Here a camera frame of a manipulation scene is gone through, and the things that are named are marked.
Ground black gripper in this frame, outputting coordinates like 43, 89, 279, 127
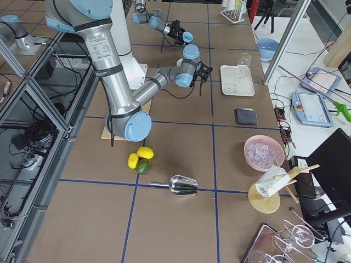
167, 20, 185, 46

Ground light blue cup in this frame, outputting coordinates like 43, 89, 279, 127
182, 31, 193, 44

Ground green bowl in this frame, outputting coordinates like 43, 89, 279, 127
176, 59, 183, 67

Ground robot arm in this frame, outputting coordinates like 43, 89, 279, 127
45, 1, 200, 142
132, 0, 193, 46

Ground large blue bowl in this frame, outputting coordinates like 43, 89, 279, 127
257, 38, 279, 62

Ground pink bowl with ice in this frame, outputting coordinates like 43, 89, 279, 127
244, 135, 285, 171

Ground metal ice scoop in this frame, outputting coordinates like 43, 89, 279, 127
149, 175, 198, 196

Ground clear wine glass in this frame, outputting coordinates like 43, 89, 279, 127
234, 53, 251, 83

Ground cream bear serving tray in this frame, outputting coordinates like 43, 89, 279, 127
220, 65, 255, 97

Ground wooden cutting board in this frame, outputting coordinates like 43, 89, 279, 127
101, 99, 152, 141

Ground folded grey cloth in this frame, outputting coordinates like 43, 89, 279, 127
234, 107, 258, 125

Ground yellow lemon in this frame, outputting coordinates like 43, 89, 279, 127
137, 146, 154, 159
127, 153, 139, 169

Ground green lime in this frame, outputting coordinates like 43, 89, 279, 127
136, 159, 149, 174

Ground blue teach pendant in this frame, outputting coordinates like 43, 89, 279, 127
291, 92, 333, 128

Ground white carton on stand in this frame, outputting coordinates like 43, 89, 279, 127
255, 165, 290, 197

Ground wooden cup stand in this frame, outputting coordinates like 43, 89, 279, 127
248, 164, 320, 214

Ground black monitor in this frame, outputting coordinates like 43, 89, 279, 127
305, 128, 350, 226

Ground upturned wine glasses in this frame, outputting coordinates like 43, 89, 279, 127
248, 208, 326, 263

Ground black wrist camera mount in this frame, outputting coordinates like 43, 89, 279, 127
194, 61, 213, 83

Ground white wire cup rack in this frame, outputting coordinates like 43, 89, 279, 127
220, 0, 246, 24

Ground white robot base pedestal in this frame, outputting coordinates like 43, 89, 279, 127
110, 0, 148, 90

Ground black camera tripod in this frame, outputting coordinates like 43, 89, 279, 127
254, 0, 275, 33

